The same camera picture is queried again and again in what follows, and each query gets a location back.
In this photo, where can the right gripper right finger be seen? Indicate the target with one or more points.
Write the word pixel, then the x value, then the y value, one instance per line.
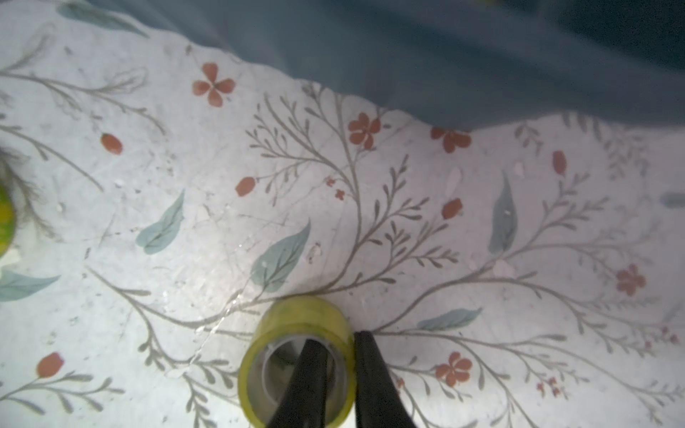
pixel 377 402

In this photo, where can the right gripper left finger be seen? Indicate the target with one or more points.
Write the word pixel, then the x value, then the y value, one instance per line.
pixel 304 402

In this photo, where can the yellow tape roll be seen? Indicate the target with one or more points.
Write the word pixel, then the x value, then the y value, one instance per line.
pixel 277 342
pixel 7 221

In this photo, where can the teal plastic storage box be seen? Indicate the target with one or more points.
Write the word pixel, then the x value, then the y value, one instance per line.
pixel 457 64

